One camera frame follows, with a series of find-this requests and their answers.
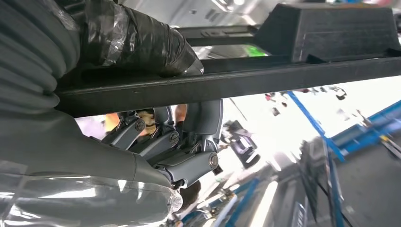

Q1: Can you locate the green translucent plastic piece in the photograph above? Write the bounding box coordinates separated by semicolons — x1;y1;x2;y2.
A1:
244;45;267;57

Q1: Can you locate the blue metal shelf rack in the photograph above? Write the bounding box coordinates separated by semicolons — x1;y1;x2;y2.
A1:
287;91;401;164

